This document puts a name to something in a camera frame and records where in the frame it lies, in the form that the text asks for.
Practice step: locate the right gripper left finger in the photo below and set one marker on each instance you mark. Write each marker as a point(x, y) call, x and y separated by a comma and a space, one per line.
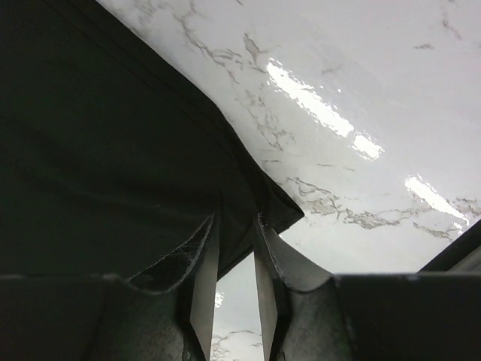
point(178, 322)

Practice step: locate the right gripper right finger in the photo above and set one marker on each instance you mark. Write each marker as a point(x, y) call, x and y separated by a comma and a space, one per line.
point(300, 312)

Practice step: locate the black t-shirt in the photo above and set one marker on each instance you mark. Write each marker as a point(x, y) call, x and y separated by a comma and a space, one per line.
point(111, 160)

